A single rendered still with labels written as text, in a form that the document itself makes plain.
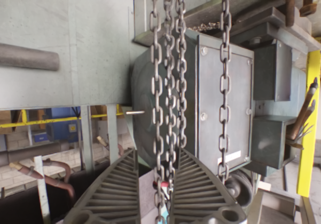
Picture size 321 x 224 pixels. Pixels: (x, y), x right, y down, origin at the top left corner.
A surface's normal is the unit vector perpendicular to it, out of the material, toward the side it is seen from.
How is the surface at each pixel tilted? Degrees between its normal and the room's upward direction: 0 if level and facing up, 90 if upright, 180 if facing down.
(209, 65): 90
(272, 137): 90
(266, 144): 90
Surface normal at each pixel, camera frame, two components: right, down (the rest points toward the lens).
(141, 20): -0.66, 0.08
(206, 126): 0.49, 0.07
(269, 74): -0.87, 0.07
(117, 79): 0.76, 0.04
